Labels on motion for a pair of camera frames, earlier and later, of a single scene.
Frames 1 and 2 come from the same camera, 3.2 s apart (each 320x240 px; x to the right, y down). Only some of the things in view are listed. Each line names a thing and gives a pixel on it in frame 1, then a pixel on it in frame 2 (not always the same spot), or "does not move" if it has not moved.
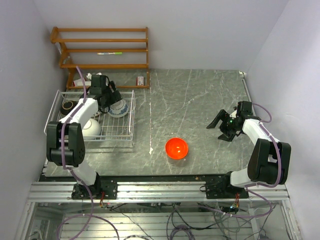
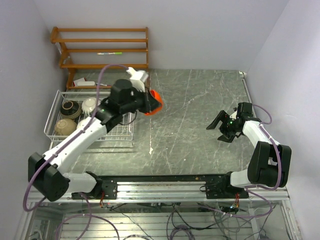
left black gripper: (116, 96) → (150, 103)
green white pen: (112, 53) does not move
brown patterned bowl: (67, 106) does not move
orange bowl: (176, 148) → (157, 96)
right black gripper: (224, 116) does not move
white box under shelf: (78, 82) does not move
